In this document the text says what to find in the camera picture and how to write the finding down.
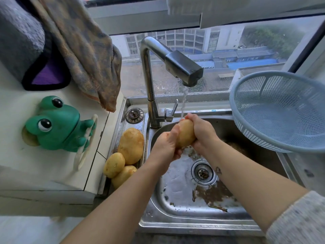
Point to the brown grey hanging cloth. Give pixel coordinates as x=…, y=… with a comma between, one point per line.
x=83, y=48

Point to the green frog holder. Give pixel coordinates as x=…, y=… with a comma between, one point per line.
x=57, y=124

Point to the round sink drain strainer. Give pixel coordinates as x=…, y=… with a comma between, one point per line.
x=204, y=172

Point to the small round yellow potato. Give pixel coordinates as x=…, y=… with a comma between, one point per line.
x=114, y=165

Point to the grey knitted sleeve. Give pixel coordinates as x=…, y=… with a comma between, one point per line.
x=299, y=221

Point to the blue plastic colander basket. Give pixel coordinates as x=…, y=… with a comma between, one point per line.
x=279, y=111

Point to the oblong yellow potato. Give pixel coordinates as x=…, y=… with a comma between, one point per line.
x=123, y=176

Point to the wet yellow potato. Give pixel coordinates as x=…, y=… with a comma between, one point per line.
x=185, y=133

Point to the person's right hand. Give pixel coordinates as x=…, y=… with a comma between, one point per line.
x=204, y=134

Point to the large yellow potato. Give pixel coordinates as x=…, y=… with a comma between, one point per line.
x=131, y=145

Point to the person's right fingers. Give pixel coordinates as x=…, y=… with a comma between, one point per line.
x=194, y=121

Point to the person's left thumb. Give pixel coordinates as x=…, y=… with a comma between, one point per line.
x=175, y=135

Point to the round metal sink cap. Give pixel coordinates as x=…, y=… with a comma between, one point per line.
x=134, y=115

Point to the person's left forearm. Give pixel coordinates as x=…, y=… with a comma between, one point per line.
x=114, y=203

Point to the grey black purple cloth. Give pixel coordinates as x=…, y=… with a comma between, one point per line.
x=22, y=40

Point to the stainless steel sink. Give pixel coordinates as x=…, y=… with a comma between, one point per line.
x=203, y=180

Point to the chrome kitchen faucet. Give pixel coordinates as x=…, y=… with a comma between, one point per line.
x=162, y=71

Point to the person's left hand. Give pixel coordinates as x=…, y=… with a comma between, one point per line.
x=162, y=147

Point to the person's right forearm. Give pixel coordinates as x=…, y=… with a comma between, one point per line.
x=254, y=185

